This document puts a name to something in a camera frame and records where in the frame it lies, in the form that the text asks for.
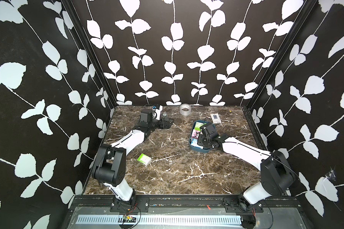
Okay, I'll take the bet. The teal storage box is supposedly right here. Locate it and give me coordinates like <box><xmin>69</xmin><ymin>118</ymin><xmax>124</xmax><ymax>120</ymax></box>
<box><xmin>189</xmin><ymin>120</ymin><xmax>216</xmax><ymax>153</ymax></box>

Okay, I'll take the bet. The pink kuromi tissue pack top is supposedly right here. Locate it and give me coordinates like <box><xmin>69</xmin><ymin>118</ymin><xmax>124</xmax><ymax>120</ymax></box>
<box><xmin>191</xmin><ymin>129</ymin><xmax>200</xmax><ymax>139</ymax></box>

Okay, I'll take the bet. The green tissue pack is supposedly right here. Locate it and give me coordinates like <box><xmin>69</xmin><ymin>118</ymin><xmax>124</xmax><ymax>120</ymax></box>
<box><xmin>194</xmin><ymin>121</ymin><xmax>205</xmax><ymax>131</ymax></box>
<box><xmin>137</xmin><ymin>153</ymin><xmax>152</xmax><ymax>166</ymax></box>

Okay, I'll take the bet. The blue tissue pack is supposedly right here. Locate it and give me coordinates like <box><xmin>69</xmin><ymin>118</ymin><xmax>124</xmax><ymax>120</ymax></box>
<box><xmin>190</xmin><ymin>138</ymin><xmax>199</xmax><ymax>147</ymax></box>

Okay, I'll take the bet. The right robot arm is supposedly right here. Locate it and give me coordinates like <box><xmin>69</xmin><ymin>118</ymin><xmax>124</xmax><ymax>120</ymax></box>
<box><xmin>197</xmin><ymin>133</ymin><xmax>297</xmax><ymax>208</ymax></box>

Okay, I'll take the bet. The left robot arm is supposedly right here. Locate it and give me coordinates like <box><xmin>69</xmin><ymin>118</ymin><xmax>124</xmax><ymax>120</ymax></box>
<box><xmin>91</xmin><ymin>118</ymin><xmax>174</xmax><ymax>205</ymax></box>

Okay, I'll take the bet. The clear tape roll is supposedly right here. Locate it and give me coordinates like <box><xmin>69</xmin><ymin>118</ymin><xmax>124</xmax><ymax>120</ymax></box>
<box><xmin>179</xmin><ymin>104</ymin><xmax>192</xmax><ymax>116</ymax></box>

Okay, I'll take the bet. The small circuit board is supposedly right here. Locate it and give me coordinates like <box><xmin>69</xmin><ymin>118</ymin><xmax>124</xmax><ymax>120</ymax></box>
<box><xmin>120</xmin><ymin>215</ymin><xmax>137</xmax><ymax>224</ymax></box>

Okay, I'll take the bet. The white perforated strip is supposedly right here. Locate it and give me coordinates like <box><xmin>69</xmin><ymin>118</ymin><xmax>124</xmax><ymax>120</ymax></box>
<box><xmin>75</xmin><ymin>215</ymin><xmax>242</xmax><ymax>227</ymax></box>

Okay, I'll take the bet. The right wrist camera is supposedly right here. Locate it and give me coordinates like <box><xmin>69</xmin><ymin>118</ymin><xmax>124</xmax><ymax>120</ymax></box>
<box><xmin>200</xmin><ymin>123</ymin><xmax>219</xmax><ymax>140</ymax></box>

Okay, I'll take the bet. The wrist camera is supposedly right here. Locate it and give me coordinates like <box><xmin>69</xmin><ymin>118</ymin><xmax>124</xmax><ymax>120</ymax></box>
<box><xmin>200</xmin><ymin>123</ymin><xmax>219</xmax><ymax>140</ymax></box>
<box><xmin>140</xmin><ymin>105</ymin><xmax>163</xmax><ymax>123</ymax></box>

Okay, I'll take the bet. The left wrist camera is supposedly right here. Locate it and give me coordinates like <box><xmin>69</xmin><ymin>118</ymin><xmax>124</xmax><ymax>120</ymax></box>
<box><xmin>140</xmin><ymin>105</ymin><xmax>163</xmax><ymax>123</ymax></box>

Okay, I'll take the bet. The black front rail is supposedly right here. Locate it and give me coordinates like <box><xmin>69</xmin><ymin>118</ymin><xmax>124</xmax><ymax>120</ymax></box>
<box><xmin>70</xmin><ymin>195</ymin><xmax>302</xmax><ymax>215</ymax></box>

